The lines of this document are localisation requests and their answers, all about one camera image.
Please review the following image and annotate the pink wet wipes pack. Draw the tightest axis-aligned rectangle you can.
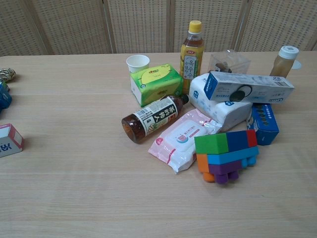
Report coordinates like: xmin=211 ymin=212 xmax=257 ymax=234
xmin=148 ymin=108 xmax=223 ymax=175

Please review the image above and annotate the yellow-cap corn tea bottle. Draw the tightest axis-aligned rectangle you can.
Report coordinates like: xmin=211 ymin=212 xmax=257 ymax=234
xmin=179 ymin=20 xmax=205 ymax=95

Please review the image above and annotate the white tissue pack, blue print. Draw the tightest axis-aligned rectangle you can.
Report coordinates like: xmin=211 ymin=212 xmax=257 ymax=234
xmin=189 ymin=73 xmax=253 ymax=132

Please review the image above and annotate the dark blue Oreo box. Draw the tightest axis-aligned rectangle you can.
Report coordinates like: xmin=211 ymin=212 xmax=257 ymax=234
xmin=246 ymin=103 xmax=280 ymax=146

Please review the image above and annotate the clear plastic box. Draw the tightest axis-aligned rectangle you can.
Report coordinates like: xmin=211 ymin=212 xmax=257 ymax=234
xmin=207 ymin=49 xmax=252 ymax=74

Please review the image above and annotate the woven rope ball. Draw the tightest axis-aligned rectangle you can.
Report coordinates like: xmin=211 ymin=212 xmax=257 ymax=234
xmin=0 ymin=67 xmax=17 ymax=82

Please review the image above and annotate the long light-blue Oreo box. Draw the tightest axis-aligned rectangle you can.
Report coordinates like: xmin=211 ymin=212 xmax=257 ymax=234
xmin=203 ymin=70 xmax=296 ymax=104

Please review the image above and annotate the brown tea bottle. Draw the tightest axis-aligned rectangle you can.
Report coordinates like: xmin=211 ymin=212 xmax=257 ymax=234
xmin=121 ymin=94 xmax=190 ymax=144

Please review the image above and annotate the green tissue pack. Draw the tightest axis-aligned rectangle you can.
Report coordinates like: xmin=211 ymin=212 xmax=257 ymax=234
xmin=130 ymin=63 xmax=184 ymax=108

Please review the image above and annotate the white paper cup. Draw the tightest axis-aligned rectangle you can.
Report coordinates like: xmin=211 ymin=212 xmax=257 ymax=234
xmin=126 ymin=54 xmax=151 ymax=74

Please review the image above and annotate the blue snack package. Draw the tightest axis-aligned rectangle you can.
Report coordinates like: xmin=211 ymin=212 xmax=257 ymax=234
xmin=0 ymin=81 xmax=12 ymax=111

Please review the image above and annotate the colourful building block toy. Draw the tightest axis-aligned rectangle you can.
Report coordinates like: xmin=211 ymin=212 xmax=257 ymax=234
xmin=194 ymin=129 xmax=260 ymax=185

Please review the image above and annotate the red and white carton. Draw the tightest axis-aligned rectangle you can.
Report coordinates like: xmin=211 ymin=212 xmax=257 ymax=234
xmin=0 ymin=123 xmax=25 ymax=158

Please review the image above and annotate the wooden folding screen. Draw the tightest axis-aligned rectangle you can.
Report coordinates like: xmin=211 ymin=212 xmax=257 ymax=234
xmin=0 ymin=0 xmax=317 ymax=58

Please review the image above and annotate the white-cap amber juice bottle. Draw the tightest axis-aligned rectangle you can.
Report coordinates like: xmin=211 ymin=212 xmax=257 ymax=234
xmin=269 ymin=45 xmax=300 ymax=78

